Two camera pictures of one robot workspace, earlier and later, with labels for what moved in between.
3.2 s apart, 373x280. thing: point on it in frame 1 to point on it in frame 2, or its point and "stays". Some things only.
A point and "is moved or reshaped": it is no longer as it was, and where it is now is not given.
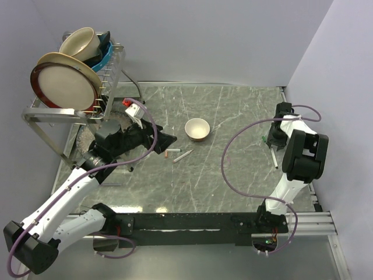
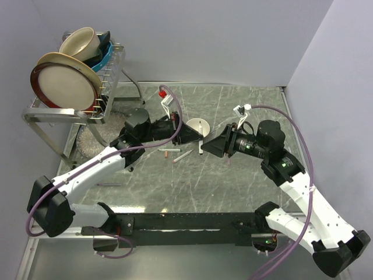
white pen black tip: (274, 158) is moved or reshaped
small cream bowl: (197, 129) stays
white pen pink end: (176, 159) stays
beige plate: (64, 58) stays
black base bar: (179, 230) stays
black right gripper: (281, 143) to (225, 143)
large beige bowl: (83, 44) stays
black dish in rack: (104, 42) stays
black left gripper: (146, 130) to (187, 135)
